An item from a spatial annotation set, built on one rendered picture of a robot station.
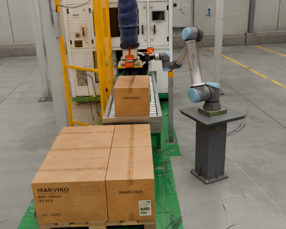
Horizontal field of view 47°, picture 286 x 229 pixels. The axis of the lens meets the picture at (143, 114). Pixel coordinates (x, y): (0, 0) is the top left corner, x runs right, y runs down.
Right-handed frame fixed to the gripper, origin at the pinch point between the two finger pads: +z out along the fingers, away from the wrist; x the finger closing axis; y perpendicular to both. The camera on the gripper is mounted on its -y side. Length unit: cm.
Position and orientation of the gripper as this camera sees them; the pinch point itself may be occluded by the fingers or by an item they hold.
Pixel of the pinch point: (137, 59)
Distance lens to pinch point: 373.7
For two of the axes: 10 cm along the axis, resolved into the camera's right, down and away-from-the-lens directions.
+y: 0.8, -2.7, 9.6
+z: -9.9, 1.1, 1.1
